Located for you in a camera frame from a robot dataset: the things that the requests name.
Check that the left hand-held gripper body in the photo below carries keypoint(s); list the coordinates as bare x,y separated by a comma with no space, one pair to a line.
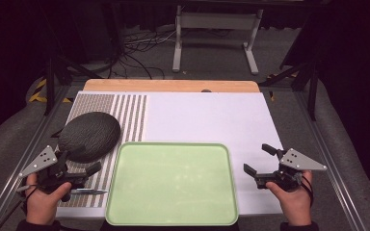
41,160

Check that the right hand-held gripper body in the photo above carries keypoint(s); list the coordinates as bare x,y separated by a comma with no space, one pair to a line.
298,162

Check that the person's right hand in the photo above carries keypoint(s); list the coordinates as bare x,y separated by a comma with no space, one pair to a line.
295,205

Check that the person's left hand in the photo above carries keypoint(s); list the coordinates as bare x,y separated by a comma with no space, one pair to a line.
43,205

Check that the brown striped mat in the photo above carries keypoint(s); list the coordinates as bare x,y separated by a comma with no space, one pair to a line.
131,115

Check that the yellow and black floor tape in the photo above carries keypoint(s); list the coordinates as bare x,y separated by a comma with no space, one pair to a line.
38,93

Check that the white board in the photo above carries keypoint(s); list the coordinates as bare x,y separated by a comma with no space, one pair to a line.
205,118

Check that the black tripod stand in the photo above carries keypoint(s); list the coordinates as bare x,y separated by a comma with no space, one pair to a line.
49,83
313,89

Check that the light green plastic tray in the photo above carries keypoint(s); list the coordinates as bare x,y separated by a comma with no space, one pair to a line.
173,184

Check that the wooden table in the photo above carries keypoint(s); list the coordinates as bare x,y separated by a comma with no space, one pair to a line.
170,85

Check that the white metal stand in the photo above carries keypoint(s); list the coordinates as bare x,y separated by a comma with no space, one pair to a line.
216,20

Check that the aluminium rail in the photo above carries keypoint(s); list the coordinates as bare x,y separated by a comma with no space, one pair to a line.
329,166
19,166

